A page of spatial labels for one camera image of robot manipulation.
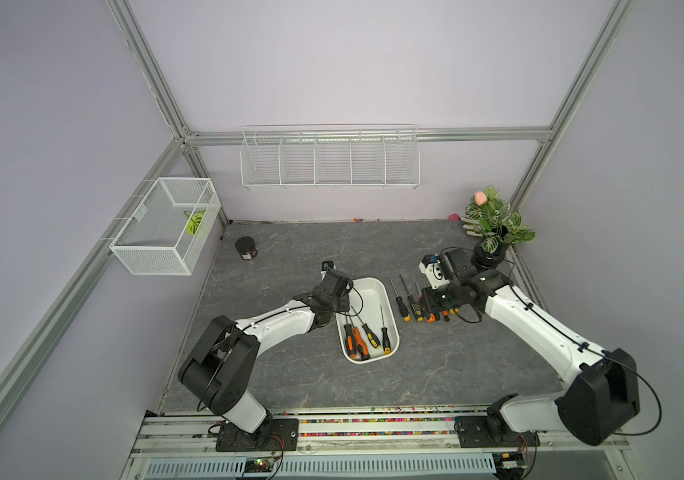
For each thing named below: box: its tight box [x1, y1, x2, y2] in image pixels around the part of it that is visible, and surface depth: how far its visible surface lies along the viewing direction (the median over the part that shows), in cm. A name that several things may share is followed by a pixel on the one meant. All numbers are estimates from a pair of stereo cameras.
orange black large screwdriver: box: [344, 315, 357, 359], surface depth 88 cm
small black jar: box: [234, 236, 258, 261], surface depth 111 cm
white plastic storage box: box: [335, 276, 400, 364], surface depth 91 cm
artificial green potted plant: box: [465, 185, 536, 269], surface depth 89 cm
